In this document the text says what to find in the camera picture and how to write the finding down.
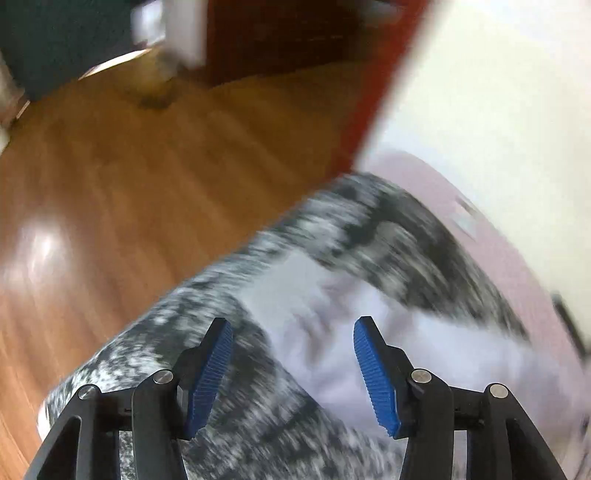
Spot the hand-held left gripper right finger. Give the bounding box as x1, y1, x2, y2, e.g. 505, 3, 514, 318
353, 316, 568, 480

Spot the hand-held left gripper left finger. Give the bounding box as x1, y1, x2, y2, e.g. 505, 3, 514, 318
25, 318, 235, 480

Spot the pale lavender garment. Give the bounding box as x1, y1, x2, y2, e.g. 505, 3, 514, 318
240, 251, 583, 444

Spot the black and white speckled garment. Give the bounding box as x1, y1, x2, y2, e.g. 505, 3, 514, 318
39, 172, 532, 480

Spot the pink cloth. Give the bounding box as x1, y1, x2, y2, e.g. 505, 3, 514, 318
360, 150, 591, 480

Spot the yellowish floor object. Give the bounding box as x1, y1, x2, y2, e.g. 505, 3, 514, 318
133, 55, 180, 110

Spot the white bed sheet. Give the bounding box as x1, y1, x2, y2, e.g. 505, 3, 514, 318
365, 0, 591, 361

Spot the dark red wooden cabinet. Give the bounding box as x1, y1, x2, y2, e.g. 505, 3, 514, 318
203, 0, 419, 88

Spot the white box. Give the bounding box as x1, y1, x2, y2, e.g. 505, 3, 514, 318
131, 0, 209, 66

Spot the dark teal furniture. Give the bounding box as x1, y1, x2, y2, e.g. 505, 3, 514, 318
0, 0, 163, 101

